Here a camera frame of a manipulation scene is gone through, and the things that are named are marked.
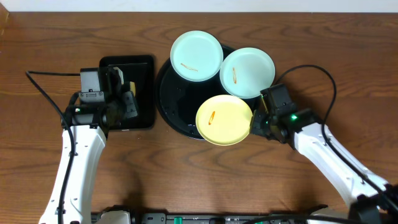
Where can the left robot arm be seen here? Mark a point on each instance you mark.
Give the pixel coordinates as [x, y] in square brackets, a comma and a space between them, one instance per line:
[70, 201]

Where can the green yellow sponge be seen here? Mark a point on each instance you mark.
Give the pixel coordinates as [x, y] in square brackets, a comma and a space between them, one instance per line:
[132, 88]

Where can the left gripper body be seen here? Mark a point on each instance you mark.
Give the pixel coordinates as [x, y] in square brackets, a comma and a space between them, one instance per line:
[130, 101]

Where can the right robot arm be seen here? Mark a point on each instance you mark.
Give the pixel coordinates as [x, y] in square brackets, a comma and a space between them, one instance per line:
[371, 199]

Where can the light blue plate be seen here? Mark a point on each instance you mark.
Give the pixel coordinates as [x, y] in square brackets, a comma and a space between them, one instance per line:
[247, 71]
[196, 56]

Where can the black round tray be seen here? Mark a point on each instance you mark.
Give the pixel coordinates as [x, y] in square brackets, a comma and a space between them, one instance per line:
[178, 99]

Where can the yellow plate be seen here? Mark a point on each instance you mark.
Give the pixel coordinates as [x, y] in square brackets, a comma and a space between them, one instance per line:
[224, 120]

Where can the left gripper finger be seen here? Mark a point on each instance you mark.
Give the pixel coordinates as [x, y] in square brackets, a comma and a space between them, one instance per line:
[129, 100]
[117, 77]

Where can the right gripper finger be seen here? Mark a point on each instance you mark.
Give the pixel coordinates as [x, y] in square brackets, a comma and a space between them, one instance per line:
[256, 125]
[264, 102]

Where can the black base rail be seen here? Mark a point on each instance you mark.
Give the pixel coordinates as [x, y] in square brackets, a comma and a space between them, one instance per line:
[122, 214]

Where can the black rectangular tray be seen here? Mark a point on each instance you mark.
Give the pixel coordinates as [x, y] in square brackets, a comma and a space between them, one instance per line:
[138, 69]

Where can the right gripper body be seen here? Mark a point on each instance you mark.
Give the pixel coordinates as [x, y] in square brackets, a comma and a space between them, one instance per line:
[267, 131]

